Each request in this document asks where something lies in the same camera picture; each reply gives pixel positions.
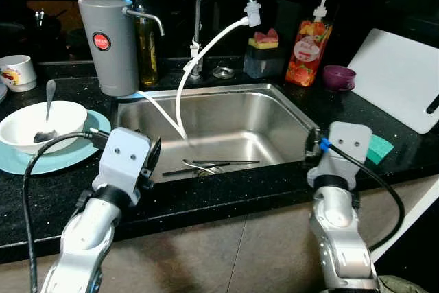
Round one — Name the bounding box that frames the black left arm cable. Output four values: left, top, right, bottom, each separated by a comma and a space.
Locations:
21, 128, 110, 293

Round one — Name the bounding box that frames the white bowl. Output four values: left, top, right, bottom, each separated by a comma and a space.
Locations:
0, 101, 88, 155

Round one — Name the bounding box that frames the stainless steel sink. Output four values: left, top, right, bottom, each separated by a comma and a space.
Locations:
110, 83, 320, 187

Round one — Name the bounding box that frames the green sponge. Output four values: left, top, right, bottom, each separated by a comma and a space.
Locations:
366, 134, 396, 165

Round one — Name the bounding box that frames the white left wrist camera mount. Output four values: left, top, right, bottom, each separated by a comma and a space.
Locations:
91, 127, 153, 201

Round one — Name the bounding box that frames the dark sponge holder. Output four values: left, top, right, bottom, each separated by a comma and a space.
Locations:
244, 47, 283, 80

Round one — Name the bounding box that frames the white cutting board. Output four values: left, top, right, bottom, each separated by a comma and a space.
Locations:
348, 28, 439, 134

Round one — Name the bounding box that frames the yellow and red sponge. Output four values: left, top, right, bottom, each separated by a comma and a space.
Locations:
248, 29, 280, 50

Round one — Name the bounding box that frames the teal plate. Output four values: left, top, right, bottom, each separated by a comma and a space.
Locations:
0, 109, 112, 176

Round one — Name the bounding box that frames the silver spoon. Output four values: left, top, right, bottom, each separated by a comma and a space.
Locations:
33, 80, 58, 144

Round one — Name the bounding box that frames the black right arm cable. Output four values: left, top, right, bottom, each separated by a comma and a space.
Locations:
317, 139, 407, 253

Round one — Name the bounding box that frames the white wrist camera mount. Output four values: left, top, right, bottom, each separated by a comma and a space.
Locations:
307, 122, 373, 189
91, 127, 153, 201

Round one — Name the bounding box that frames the olive green fabric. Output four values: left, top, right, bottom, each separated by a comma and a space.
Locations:
376, 274, 439, 293

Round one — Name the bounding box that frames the round chrome counter fitting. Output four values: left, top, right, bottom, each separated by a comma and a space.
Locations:
212, 67, 235, 80

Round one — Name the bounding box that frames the orange soap pump bottle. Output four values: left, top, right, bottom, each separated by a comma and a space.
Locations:
285, 0, 335, 88

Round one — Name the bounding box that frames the grey water filter canister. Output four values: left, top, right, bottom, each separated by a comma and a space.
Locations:
78, 0, 165, 97

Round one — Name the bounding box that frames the black chopstick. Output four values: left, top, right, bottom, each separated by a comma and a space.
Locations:
161, 164, 227, 175
192, 160, 262, 166

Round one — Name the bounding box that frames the green capped oil bottle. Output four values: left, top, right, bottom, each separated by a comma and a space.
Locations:
129, 0, 160, 88

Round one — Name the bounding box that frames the white printed mug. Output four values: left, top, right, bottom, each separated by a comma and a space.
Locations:
0, 55, 38, 93

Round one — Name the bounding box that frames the chrome gooseneck faucet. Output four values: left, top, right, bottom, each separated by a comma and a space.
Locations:
189, 0, 262, 81

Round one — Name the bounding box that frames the purple cup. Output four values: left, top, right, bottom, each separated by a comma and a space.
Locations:
322, 65, 357, 93

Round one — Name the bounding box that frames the short white filter hose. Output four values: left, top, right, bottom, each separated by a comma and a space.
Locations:
134, 91, 187, 141

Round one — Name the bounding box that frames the long white faucet hose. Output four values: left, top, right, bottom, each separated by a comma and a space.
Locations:
174, 19, 249, 141

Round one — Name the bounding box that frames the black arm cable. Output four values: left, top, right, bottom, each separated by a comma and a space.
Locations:
317, 139, 407, 253
21, 128, 110, 293

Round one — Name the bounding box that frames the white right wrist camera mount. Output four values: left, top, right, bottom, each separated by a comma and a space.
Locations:
307, 122, 373, 189

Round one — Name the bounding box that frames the metal sink drain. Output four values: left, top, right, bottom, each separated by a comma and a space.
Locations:
189, 163, 227, 177

